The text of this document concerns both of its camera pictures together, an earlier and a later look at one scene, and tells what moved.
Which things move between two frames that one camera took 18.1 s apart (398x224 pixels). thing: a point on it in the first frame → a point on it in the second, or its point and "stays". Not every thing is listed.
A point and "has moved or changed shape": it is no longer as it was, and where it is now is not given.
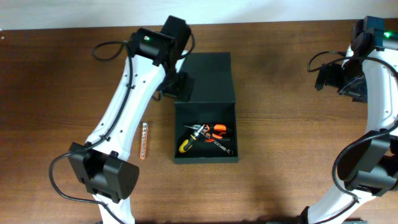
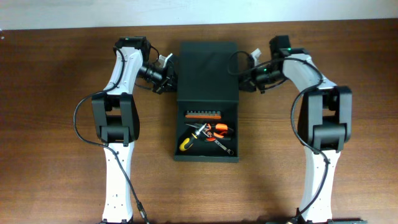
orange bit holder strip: x=144 y=131 → x=203 y=114
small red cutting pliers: x=209 y=140 stays
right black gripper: x=357 y=93 → x=250 y=81
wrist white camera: x=349 y=53 → x=255 y=55
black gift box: x=212 y=102 has moved or changed shape
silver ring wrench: x=229 y=151 stays
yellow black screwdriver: x=186 y=144 stays
